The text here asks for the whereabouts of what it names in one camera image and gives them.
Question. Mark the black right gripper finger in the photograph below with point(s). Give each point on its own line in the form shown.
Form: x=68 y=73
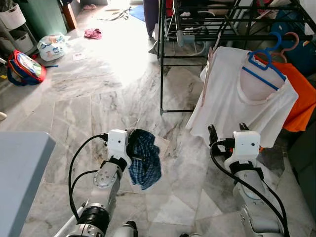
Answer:
x=213 y=134
x=243 y=127

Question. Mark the orange garment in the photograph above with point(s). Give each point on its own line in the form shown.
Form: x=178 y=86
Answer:
x=301 y=98

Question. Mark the pink paper slip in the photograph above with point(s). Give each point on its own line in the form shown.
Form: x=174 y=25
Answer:
x=79 y=56

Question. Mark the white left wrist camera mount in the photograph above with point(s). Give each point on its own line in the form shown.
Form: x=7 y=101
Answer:
x=118 y=143

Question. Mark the brown wooden post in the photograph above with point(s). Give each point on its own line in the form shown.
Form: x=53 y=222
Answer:
x=70 y=15

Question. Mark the red blue backpack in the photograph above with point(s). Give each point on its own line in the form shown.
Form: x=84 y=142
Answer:
x=24 y=68

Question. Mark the white storage shelf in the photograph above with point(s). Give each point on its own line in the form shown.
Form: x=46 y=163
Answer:
x=12 y=17

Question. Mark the pink plastic hanger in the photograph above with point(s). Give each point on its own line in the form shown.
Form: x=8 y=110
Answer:
x=296 y=42

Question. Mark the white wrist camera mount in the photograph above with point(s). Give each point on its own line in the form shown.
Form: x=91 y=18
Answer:
x=118 y=143
x=247 y=145

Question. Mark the blue floor mat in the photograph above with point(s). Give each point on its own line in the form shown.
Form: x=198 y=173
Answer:
x=137 y=14

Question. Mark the grey floor cloth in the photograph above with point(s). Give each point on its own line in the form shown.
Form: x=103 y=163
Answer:
x=113 y=15

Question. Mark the blue pen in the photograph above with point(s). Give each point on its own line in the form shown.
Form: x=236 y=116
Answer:
x=52 y=65

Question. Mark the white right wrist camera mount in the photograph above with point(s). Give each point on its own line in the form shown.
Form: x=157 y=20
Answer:
x=247 y=145

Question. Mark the dark blue fabric bundle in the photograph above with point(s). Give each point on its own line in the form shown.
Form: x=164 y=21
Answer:
x=303 y=59

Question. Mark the blue plastic hanger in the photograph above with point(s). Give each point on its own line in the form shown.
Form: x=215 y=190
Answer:
x=259 y=79

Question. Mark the magenta cloth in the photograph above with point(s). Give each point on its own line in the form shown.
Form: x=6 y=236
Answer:
x=92 y=33

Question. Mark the printed white plastic bag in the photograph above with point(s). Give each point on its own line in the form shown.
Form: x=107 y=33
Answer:
x=54 y=47

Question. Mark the grey robot left leg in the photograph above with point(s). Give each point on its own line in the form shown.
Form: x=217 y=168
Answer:
x=124 y=229

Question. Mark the blue plaid shorts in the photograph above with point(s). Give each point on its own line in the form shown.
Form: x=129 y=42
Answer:
x=145 y=168

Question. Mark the white metal tube frame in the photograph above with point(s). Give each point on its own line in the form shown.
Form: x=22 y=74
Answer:
x=69 y=219

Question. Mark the light blue plastic table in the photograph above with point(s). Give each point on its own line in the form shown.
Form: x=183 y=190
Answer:
x=22 y=177

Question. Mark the green ribbed cabinet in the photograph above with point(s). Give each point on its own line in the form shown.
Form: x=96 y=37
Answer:
x=42 y=17

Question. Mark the dark green sofa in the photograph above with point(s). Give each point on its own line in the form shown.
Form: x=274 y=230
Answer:
x=303 y=168

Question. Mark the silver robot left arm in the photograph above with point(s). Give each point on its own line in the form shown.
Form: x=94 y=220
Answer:
x=106 y=177

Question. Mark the small pink cloth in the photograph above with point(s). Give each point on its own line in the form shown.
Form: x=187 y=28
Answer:
x=89 y=7

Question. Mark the black metal drying rack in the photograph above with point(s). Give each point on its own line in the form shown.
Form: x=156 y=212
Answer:
x=161 y=74

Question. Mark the white t-shirt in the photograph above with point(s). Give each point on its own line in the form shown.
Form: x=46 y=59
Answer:
x=222 y=103

